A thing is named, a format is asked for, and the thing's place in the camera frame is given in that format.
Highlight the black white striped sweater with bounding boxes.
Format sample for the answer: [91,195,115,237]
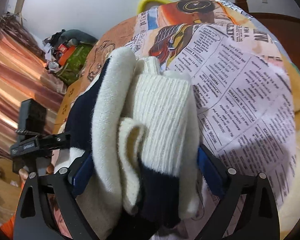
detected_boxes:
[55,47,199,239]

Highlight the yellow patterned blanket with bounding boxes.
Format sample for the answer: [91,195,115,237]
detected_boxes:
[277,52,300,240]

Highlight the wooden lap desk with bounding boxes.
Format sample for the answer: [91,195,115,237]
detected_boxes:
[52,82,80,134]

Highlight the striped red orange curtain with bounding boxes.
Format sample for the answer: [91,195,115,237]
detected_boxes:
[0,13,67,159]

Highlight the green patterned storage basket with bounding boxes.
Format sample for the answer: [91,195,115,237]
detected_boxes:
[55,44,93,86]

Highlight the orange box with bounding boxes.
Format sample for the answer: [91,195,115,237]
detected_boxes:
[58,44,76,66]

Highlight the grey plush toy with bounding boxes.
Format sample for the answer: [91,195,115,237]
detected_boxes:
[58,29,98,46]

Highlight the newspaper print bed blanket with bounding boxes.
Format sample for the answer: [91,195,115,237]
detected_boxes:
[70,0,296,239]

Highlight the yellow foam bed rail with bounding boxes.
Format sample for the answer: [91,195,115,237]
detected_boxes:
[136,0,172,14]

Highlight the wooden bed post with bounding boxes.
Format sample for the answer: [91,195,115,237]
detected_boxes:
[234,0,249,13]

